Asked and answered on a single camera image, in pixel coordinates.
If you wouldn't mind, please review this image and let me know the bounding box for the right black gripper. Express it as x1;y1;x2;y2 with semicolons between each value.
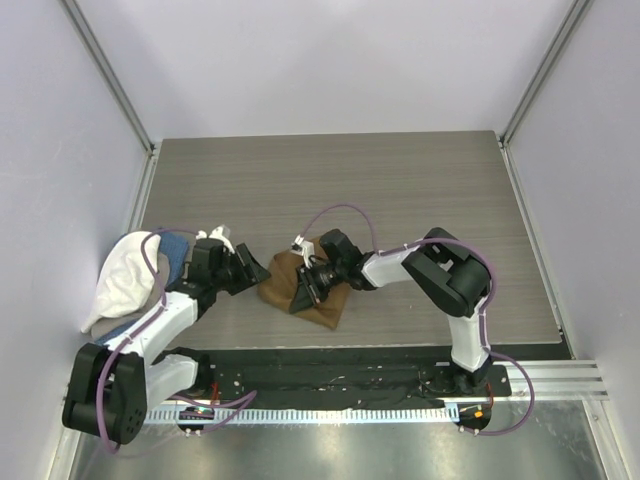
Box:
292;261;346;314

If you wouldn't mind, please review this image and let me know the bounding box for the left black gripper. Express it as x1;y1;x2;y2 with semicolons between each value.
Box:
211;243;269;295

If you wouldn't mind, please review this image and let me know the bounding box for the brown cloth napkin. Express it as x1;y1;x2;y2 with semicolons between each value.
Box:
258;251;351;330

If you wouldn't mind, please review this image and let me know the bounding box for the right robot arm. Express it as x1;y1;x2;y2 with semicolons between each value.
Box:
289;228;492;395

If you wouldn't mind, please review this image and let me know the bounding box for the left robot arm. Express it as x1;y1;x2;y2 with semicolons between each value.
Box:
61;238;270;446

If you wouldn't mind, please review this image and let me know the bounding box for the blue checkered cloth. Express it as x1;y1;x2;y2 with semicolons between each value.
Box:
94;233;189;345

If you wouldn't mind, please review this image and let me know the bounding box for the white cloth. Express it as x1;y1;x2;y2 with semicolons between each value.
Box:
81;231;160;335

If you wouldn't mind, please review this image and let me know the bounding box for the grey cloth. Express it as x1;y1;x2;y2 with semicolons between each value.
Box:
90;253;170;342

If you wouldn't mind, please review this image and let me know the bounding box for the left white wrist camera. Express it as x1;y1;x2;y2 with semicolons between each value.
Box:
196;224;235;254

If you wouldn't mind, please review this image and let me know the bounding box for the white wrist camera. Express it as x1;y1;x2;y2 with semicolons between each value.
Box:
196;224;235;254
290;235;315;262

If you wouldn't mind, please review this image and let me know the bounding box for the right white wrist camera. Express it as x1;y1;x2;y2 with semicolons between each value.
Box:
290;235;315;262

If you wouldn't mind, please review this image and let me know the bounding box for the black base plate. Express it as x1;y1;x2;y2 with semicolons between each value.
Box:
183;346;512;411

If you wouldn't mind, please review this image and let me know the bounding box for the slotted cable duct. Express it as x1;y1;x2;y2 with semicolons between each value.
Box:
145;404;459;425

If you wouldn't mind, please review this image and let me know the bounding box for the left aluminium frame post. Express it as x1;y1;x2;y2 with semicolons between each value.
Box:
59;0;155;156

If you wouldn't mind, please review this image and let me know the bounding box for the aluminium frame post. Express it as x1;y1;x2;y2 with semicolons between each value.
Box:
498;0;593;149
59;0;155;156

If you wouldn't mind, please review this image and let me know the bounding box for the aluminium front rail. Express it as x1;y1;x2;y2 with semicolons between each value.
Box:
62;359;611;406

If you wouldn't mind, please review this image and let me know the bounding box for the right aluminium frame post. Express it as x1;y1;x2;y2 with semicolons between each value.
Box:
498;0;593;149

